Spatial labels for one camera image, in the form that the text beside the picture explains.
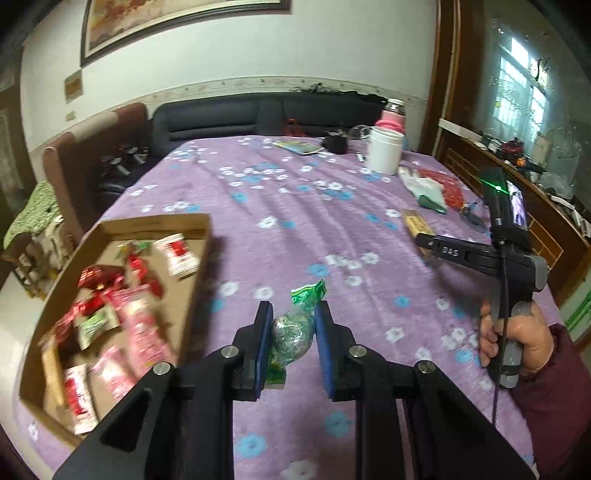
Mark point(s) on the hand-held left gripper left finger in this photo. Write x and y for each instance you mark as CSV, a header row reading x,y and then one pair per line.
x,y
263,350

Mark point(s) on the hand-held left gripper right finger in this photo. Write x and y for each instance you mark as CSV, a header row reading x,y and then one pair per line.
x,y
323,350

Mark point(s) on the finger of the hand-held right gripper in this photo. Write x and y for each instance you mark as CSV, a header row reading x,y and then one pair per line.
x,y
450,251

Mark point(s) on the green candy packet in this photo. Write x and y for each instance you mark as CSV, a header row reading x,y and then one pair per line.
x,y
291,334

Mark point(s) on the pink snack packet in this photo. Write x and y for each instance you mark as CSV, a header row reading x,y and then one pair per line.
x,y
113,374
143,332

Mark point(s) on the cardboard box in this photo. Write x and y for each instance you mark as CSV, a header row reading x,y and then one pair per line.
x,y
194,226

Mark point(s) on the green brown snack packet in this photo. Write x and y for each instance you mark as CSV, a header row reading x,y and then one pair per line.
x,y
97,325

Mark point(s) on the dark red shiny snack packet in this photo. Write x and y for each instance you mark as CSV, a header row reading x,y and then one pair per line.
x,y
99,276

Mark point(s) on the white red snack packet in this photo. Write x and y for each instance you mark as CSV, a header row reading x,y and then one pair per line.
x,y
178,254
78,397

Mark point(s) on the person's right forearm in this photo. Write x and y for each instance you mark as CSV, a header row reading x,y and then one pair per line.
x,y
554,406

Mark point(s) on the person's right hand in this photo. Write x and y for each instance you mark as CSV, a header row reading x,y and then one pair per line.
x,y
538,344

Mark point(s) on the dark green object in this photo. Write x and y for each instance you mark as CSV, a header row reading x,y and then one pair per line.
x,y
434,205

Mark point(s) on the red mesh bag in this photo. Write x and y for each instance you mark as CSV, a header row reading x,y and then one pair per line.
x,y
448,184

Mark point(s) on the white plastic jar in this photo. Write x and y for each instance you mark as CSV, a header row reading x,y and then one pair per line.
x,y
385,152

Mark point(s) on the purple floral blanket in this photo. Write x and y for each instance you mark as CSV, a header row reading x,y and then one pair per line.
x,y
300,207

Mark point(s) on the pink bottle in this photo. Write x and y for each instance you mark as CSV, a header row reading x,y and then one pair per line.
x,y
392,117

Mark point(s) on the red rectangular snack packet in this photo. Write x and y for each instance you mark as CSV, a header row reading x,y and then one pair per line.
x,y
138,272

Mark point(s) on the clear glass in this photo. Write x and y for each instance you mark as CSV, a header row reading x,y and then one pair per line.
x,y
359,131

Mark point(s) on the black object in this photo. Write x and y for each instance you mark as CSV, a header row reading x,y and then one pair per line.
x,y
335,144

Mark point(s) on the wooden glass cabinet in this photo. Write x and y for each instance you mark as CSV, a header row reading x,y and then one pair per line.
x,y
461,92

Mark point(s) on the green red snack packet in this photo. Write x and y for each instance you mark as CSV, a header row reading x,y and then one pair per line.
x,y
136,249

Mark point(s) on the green booklet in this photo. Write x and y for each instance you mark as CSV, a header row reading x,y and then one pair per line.
x,y
300,146

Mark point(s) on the yellow brown snack packet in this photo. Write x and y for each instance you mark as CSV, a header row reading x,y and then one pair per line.
x,y
51,369

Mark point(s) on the black devices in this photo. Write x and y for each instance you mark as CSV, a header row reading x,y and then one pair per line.
x,y
120,168

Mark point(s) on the black sofa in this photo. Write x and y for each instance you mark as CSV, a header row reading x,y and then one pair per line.
x,y
221,115

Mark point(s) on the wooden stool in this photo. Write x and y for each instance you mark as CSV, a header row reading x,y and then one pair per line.
x,y
32,263

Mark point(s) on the green patterned cushion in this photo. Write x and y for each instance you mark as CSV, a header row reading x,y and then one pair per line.
x,y
34,212

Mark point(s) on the brown sofa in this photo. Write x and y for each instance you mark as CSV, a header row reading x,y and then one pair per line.
x,y
69,161

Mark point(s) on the wooden glass door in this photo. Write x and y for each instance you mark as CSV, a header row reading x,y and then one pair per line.
x,y
14,152

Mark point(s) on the small wall plaque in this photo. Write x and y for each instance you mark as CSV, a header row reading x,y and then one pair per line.
x,y
73,86

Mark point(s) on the framed wall picture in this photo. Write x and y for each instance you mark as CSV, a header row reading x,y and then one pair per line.
x,y
184,27

